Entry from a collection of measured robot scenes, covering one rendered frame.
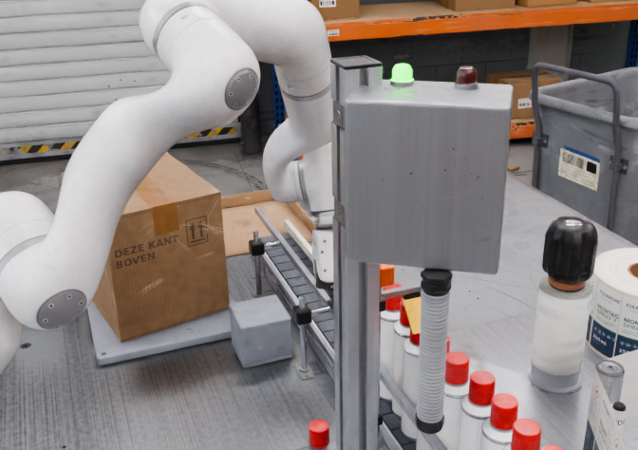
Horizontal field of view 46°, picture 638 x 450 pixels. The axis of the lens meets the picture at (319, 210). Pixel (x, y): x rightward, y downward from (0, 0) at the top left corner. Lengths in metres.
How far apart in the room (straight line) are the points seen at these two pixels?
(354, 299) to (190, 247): 0.66
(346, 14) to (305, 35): 3.58
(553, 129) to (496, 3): 1.71
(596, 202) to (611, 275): 2.02
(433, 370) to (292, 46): 0.50
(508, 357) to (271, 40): 0.72
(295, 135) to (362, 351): 0.44
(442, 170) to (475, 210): 0.06
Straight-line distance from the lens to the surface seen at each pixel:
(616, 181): 3.34
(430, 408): 0.93
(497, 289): 1.77
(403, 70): 0.84
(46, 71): 5.22
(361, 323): 0.97
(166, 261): 1.53
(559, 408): 1.35
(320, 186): 1.39
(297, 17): 1.11
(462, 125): 0.79
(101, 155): 1.06
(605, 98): 3.97
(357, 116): 0.80
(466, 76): 0.84
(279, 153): 1.32
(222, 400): 1.42
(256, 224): 2.06
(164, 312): 1.58
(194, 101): 0.99
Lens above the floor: 1.68
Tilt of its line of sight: 24 degrees down
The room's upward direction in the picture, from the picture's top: 1 degrees counter-clockwise
